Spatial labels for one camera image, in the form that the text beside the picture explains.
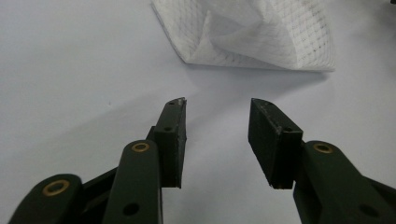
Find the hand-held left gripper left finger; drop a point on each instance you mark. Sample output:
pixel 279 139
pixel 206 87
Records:
pixel 169 146

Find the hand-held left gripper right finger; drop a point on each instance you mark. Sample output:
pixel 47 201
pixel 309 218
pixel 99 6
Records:
pixel 274 146

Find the white mesh laundry bag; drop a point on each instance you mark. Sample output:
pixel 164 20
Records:
pixel 255 34

